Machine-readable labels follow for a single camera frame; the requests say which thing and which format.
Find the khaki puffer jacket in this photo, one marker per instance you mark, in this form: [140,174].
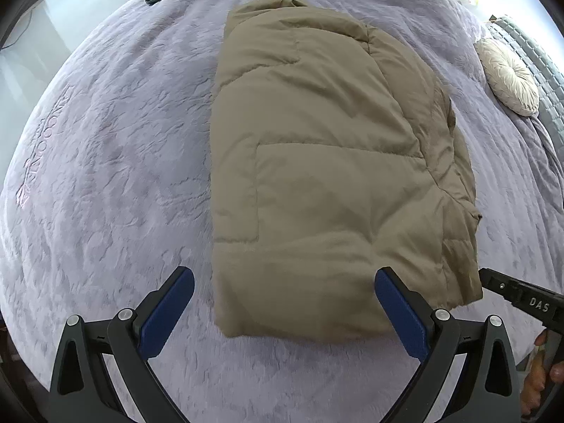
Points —
[334,152]

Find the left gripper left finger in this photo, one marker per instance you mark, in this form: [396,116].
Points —
[81,387]

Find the grey quilted headboard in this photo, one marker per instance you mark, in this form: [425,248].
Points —
[545,72]

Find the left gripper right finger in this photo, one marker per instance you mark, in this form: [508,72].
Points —
[487,389]

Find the person's right hand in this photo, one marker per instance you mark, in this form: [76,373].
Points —
[535,381]

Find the lavender plush bed blanket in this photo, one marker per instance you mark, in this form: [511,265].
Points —
[109,190]

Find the round cream velvet cushion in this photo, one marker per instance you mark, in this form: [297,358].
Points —
[508,77]

